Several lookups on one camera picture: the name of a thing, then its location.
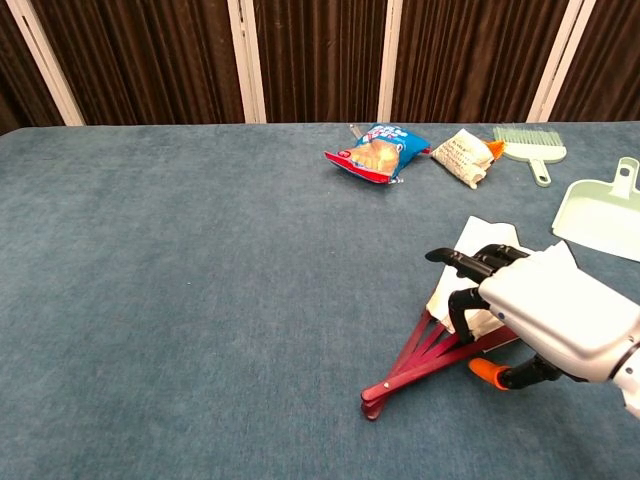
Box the red ribbed white paper fan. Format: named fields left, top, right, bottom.
left=360, top=215, right=589, bottom=422

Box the white screen frame post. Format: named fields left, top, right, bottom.
left=4, top=0, right=85, bottom=127
left=526, top=0, right=585, bottom=123
left=227, top=0, right=267, bottom=125
left=377, top=0, right=404, bottom=123

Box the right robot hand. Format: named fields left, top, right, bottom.
left=424, top=243, right=640, bottom=391

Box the light green dustpan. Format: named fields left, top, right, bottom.
left=551, top=156, right=640, bottom=263

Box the blue red chip bag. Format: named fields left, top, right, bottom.
left=323, top=122, right=432, bottom=186

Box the light green hand brush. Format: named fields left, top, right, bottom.
left=492, top=124, right=569, bottom=188

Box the blue felt table cover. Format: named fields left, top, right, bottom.
left=0, top=121, right=640, bottom=480

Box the crumpled white orange snack wrapper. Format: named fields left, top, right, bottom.
left=429, top=128, right=507, bottom=190

